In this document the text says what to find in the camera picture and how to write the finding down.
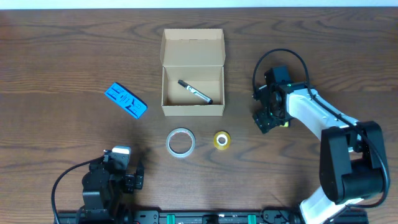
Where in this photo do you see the yellow highlighter pen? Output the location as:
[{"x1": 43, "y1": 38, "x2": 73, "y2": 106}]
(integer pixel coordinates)
[{"x1": 281, "y1": 121, "x2": 290, "y2": 128}]

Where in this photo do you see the small yellow tape roll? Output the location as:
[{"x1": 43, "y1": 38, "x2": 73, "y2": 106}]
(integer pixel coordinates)
[{"x1": 213, "y1": 131, "x2": 231, "y2": 151}]

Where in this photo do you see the blue plastic tape dispenser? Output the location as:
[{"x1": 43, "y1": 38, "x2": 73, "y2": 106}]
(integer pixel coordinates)
[{"x1": 104, "y1": 82, "x2": 148, "y2": 119}]

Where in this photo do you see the black white marker pen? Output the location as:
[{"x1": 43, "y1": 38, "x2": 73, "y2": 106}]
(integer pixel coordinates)
[{"x1": 178, "y1": 80, "x2": 213, "y2": 105}]

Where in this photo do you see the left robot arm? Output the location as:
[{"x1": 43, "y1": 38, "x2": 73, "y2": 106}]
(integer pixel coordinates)
[{"x1": 76, "y1": 152, "x2": 144, "y2": 223}]

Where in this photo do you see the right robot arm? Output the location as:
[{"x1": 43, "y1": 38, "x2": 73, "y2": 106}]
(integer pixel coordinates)
[{"x1": 253, "y1": 80, "x2": 390, "y2": 223}]

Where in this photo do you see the large clear tape roll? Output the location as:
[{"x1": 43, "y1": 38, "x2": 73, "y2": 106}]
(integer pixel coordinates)
[{"x1": 165, "y1": 128, "x2": 196, "y2": 159}]

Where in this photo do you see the open cardboard box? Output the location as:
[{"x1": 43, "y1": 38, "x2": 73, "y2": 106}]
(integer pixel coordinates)
[{"x1": 160, "y1": 29, "x2": 226, "y2": 116}]

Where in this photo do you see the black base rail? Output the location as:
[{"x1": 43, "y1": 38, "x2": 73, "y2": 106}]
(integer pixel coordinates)
[{"x1": 55, "y1": 208, "x2": 369, "y2": 224}]

